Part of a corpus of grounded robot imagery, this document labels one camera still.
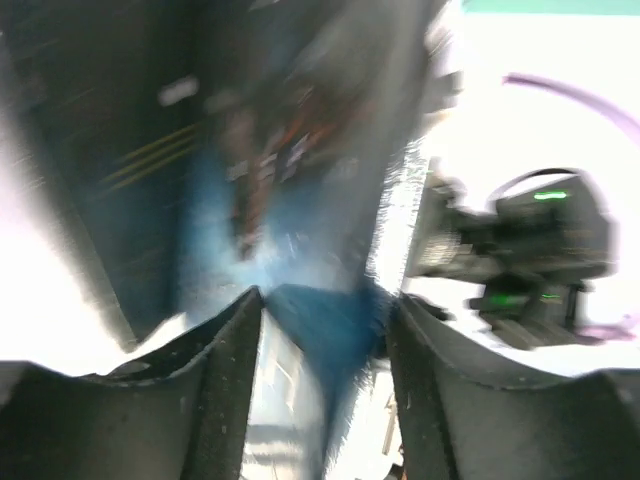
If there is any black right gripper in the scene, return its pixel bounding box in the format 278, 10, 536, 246
407, 168, 612, 350

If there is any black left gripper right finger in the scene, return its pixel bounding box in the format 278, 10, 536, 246
387, 295, 639, 480

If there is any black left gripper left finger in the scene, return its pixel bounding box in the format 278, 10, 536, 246
1, 288, 262, 480

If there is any navy blue book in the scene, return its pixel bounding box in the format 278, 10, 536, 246
178, 1, 442, 479

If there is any mint green open cabinet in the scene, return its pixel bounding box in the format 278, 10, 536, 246
463, 0, 639, 16

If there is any black book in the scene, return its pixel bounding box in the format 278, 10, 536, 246
1, 1, 200, 351

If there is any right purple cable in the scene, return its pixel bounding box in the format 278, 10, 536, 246
502, 72, 640, 146

